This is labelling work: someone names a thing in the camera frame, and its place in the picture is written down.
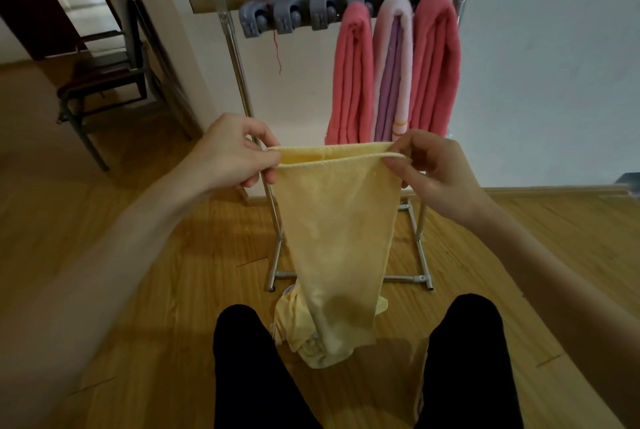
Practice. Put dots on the grey clip holder strip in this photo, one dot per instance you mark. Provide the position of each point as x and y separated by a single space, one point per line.
290 13

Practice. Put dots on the crumpled yellow cloth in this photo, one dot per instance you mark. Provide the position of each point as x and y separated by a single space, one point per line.
292 328

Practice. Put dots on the person's right thumb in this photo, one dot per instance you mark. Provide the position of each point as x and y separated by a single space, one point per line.
400 174

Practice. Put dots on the coral pink towel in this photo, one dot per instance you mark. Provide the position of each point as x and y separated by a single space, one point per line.
352 73
435 63

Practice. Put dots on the dark grey object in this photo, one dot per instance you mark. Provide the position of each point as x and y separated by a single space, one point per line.
630 182

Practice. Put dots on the person's left leg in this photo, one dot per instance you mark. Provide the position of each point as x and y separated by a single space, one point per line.
255 373

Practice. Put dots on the dark folded frame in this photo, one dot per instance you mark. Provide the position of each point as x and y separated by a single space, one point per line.
167 78

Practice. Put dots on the dark metal chair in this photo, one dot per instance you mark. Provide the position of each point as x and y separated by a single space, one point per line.
107 76

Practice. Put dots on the person's leg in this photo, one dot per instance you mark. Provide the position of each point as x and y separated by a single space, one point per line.
470 363
255 373

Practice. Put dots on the pink and purple towel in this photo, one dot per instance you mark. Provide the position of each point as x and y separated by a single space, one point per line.
392 63

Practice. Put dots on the red thread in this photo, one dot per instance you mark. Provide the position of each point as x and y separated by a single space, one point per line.
276 51

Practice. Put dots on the person's right forearm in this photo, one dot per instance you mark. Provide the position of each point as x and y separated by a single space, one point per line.
565 303

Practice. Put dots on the person's right leg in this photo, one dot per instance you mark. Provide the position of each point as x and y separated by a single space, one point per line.
470 363

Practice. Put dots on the person's left thumb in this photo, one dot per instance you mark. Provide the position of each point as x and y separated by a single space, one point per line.
264 153

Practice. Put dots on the person's right hand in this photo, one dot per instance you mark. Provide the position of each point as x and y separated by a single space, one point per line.
445 178

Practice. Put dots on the person's left hand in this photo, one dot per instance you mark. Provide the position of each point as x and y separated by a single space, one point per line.
225 153

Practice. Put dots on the metal towel rack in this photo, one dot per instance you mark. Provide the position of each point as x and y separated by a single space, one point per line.
240 78

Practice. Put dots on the person's left forearm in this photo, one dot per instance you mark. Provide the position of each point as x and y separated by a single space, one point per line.
100 273

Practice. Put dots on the wooden skirting board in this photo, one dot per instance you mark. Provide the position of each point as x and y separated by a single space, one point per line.
540 190

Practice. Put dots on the pale yellow towel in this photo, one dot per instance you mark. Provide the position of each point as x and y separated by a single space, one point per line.
335 233

